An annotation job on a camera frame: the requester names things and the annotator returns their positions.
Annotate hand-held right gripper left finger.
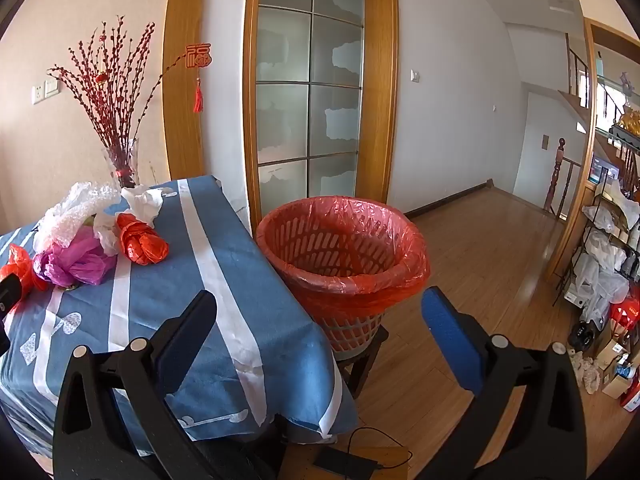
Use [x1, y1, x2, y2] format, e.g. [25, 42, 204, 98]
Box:
[52, 289, 236, 480]

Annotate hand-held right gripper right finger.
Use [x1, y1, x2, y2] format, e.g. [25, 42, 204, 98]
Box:
[415, 286, 588, 480]

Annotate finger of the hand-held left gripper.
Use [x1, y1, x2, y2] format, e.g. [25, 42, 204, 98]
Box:
[0, 274, 24, 317]

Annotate magenta plastic bag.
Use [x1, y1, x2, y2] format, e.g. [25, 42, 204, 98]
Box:
[32, 232, 118, 288]

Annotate white bubble wrap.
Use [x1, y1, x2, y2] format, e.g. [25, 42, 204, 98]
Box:
[34, 181, 123, 253]

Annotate lattice plastic wastebasket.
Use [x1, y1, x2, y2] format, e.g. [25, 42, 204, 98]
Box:
[255, 197, 432, 361]

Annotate knotted red plastic bag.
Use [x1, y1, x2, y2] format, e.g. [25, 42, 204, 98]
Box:
[116, 212, 170, 266]

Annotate white plastic bag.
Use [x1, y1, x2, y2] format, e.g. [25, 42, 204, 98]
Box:
[94, 211, 123, 257]

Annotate blue striped tablecloth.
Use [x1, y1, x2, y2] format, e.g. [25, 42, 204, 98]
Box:
[0, 175, 361, 461]

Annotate dark wooden stool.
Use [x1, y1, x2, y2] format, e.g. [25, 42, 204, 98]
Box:
[340, 325, 390, 400]

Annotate dark shoes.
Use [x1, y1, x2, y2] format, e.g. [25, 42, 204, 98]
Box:
[570, 320, 596, 351]

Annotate white crumpled cloth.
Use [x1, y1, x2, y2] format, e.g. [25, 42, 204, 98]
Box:
[567, 350, 601, 393]

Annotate black power adapter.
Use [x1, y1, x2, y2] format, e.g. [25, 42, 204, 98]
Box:
[312, 447, 376, 478]

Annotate cardboard box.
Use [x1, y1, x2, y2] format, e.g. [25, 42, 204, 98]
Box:
[595, 330, 640, 411]

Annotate metal storage rack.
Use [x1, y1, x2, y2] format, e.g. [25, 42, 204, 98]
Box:
[552, 175, 640, 321]

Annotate glass vase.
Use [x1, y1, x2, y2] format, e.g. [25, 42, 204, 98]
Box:
[102, 139, 141, 190]

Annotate red gift bag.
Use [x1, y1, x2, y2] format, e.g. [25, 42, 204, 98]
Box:
[607, 300, 640, 326]

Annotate red berry branches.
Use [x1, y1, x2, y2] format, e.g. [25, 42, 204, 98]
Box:
[47, 16, 188, 161]

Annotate frosted glass sliding door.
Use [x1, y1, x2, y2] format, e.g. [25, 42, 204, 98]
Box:
[256, 0, 366, 211]

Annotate staircase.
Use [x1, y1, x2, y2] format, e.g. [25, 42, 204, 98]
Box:
[557, 32, 601, 111]

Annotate golden ornament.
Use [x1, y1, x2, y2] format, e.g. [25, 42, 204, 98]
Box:
[615, 105, 640, 136]

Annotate red hanging tassel ornament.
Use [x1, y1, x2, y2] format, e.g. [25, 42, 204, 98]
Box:
[186, 42, 213, 113]

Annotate black cable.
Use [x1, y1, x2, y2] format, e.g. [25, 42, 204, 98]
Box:
[345, 427, 413, 468]

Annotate wooden doorway frame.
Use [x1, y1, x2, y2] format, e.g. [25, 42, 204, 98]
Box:
[545, 17, 640, 281]

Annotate wooden stair newel post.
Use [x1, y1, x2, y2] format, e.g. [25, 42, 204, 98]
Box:
[544, 137, 568, 211]

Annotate wooden wall trim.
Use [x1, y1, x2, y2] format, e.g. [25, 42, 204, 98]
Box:
[162, 0, 211, 181]

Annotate wooden door frame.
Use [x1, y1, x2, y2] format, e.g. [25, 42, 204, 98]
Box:
[242, 0, 401, 231]

